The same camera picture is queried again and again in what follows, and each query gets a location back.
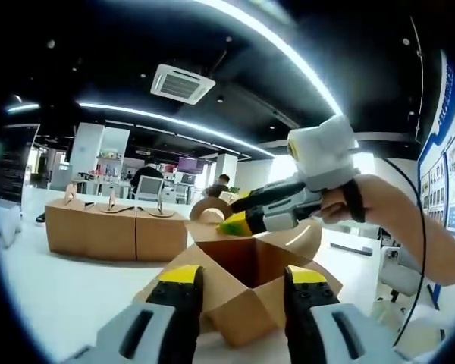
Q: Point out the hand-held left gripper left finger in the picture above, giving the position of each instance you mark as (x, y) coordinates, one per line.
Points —
(167, 330)

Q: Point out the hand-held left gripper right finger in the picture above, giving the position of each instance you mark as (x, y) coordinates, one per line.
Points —
(314, 333)

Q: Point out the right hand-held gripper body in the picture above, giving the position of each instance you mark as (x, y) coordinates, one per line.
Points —
(322, 155)

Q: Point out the brown paper box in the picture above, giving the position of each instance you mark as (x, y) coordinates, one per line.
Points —
(66, 229)
(112, 235)
(161, 237)
(231, 303)

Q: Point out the person's right hand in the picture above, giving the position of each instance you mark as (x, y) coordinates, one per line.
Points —
(373, 199)

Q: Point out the potted plant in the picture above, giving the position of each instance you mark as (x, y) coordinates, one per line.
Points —
(234, 189)

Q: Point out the purple screen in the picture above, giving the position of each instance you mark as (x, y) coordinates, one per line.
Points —
(191, 164)

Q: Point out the white armchair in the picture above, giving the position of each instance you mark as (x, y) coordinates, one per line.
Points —
(400, 273)

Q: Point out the long ceiling light strip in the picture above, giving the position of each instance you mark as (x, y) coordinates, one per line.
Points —
(288, 41)

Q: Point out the white office chair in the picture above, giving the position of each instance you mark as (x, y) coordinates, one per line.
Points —
(149, 187)

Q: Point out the curved ceiling light strip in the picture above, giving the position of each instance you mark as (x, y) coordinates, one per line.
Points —
(167, 119)

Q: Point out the ceiling air conditioner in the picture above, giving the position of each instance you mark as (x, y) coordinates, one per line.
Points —
(182, 84)

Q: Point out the colourful display shelf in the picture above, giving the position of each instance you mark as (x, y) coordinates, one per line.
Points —
(109, 167)

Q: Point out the black computer mouse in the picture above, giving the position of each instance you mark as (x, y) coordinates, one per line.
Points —
(41, 220)

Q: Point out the white lumpy object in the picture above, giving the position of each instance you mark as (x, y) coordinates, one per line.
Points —
(7, 227)

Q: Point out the silver laptop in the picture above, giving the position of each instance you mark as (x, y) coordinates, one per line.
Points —
(15, 163)

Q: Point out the short ceiling light strip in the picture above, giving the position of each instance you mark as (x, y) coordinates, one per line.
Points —
(22, 108)

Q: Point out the wall poster board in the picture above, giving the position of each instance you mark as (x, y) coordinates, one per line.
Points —
(451, 182)

